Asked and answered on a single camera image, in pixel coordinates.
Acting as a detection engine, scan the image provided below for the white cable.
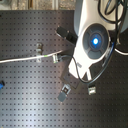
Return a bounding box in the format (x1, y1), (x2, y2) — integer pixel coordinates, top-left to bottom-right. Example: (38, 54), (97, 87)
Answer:
(0, 49), (64, 64)

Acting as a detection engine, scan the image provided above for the black perforated breadboard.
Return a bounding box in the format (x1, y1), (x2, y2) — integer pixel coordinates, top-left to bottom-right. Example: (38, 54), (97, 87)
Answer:
(0, 11), (128, 128)

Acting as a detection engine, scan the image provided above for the blue object at edge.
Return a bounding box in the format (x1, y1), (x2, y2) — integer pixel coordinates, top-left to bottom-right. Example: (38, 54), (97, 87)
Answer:
(0, 81), (5, 89)

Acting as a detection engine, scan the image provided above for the metal cable clip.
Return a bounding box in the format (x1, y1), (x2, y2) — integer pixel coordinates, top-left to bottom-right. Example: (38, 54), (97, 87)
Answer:
(36, 42), (43, 63)

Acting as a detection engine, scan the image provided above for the small grey connector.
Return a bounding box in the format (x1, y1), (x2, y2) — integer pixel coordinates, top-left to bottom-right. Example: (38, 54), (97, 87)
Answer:
(88, 86), (96, 95)

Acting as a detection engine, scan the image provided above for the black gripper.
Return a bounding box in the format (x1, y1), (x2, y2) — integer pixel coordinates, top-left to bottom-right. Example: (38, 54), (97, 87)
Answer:
(52, 54), (80, 102)

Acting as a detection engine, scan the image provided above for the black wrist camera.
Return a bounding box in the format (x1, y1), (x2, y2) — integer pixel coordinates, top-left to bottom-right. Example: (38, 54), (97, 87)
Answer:
(56, 26), (77, 44)

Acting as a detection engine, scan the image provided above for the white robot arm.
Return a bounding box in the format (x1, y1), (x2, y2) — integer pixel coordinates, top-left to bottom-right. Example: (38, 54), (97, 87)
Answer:
(53, 0), (112, 84)

